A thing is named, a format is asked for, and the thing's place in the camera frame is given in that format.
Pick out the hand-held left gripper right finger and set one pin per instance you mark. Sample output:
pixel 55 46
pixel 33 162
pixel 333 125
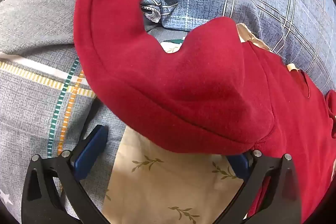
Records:
pixel 238 164

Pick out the grey striped bedsheet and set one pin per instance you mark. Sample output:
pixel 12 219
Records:
pixel 31 95

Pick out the red small sweater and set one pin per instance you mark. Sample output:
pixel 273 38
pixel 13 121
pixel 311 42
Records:
pixel 170 82

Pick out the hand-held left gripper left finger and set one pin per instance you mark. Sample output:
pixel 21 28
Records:
pixel 90 151

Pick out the cream leaf-print cloth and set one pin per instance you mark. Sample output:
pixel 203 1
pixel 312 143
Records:
pixel 157 187

